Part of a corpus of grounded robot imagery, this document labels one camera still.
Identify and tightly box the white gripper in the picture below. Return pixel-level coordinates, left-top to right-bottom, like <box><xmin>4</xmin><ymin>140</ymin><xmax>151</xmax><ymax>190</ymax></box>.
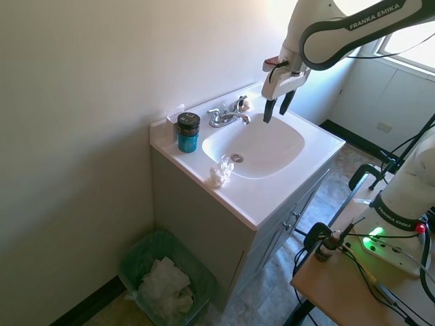
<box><xmin>261</xmin><ymin>67</ymin><xmax>312</xmax><ymax>124</ymax></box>

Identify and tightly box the crumpled white tissue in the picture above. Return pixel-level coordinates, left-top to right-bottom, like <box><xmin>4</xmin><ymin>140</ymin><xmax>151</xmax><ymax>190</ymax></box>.
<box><xmin>204</xmin><ymin>156</ymin><xmax>236</xmax><ymax>188</ymax></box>

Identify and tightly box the green trash bin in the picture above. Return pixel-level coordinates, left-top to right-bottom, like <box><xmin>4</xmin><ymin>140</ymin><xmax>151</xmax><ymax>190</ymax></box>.
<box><xmin>118</xmin><ymin>230</ymin><xmax>218</xmax><ymax>326</ymax></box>

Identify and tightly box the white tissue pile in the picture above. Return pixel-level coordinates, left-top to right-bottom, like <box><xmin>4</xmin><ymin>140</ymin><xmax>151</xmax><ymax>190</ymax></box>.
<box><xmin>124</xmin><ymin>256</ymin><xmax>195</xmax><ymax>314</ymax></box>

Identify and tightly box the chrome faucet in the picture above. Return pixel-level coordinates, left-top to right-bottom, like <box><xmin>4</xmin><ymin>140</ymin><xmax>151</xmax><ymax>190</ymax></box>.
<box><xmin>206</xmin><ymin>95</ymin><xmax>251</xmax><ymax>128</ymax></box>

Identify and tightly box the white sink vanity top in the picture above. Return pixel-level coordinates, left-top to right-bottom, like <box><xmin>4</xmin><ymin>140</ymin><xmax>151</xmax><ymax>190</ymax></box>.
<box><xmin>150</xmin><ymin>81</ymin><xmax>347</xmax><ymax>232</ymax></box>

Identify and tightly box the dark jar with black lid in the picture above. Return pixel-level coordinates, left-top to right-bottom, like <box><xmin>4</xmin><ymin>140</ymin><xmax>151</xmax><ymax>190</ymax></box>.
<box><xmin>176</xmin><ymin>111</ymin><xmax>201</xmax><ymax>135</ymax></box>

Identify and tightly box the black c-clamp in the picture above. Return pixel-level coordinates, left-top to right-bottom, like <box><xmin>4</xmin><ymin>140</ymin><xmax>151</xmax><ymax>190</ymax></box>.
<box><xmin>302</xmin><ymin>221</ymin><xmax>333</xmax><ymax>251</ymax></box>
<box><xmin>348</xmin><ymin>156</ymin><xmax>399</xmax><ymax>191</ymax></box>

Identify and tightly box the grey vanity cabinet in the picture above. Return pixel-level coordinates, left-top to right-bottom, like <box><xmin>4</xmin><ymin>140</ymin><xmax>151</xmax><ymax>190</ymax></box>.
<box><xmin>151</xmin><ymin>147</ymin><xmax>331</xmax><ymax>312</ymax></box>

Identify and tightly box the window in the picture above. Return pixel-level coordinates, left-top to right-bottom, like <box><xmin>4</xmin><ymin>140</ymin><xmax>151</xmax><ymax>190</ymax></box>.
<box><xmin>372</xmin><ymin>13</ymin><xmax>435</xmax><ymax>76</ymax></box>

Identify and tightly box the small dark dropper bottle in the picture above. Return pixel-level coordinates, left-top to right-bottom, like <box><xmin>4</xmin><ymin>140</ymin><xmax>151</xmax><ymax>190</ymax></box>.
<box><xmin>314</xmin><ymin>230</ymin><xmax>342</xmax><ymax>263</ymax></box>

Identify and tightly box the red black wrist camera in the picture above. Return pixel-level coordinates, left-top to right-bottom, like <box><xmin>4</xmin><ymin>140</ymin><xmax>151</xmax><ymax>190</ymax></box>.
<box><xmin>262</xmin><ymin>56</ymin><xmax>290</xmax><ymax>73</ymax></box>

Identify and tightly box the black cable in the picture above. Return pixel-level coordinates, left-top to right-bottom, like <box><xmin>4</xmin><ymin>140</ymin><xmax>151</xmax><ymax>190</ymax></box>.
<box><xmin>346</xmin><ymin>32</ymin><xmax>435</xmax><ymax>61</ymax></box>

